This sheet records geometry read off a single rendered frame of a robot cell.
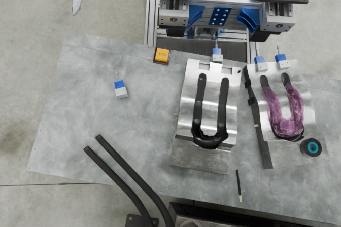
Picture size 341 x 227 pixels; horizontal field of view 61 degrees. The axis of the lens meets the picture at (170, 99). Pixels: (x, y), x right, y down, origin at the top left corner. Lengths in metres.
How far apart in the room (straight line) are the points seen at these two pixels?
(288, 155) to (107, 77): 0.91
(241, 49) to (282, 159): 1.09
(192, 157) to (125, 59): 0.58
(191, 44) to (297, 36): 0.97
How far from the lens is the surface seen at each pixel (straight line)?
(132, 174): 1.27
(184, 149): 1.30
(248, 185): 1.42
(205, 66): 1.40
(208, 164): 1.31
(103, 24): 2.50
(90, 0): 2.63
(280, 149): 1.36
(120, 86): 1.38
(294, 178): 1.50
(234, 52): 2.21
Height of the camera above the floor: 2.15
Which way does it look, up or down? 75 degrees down
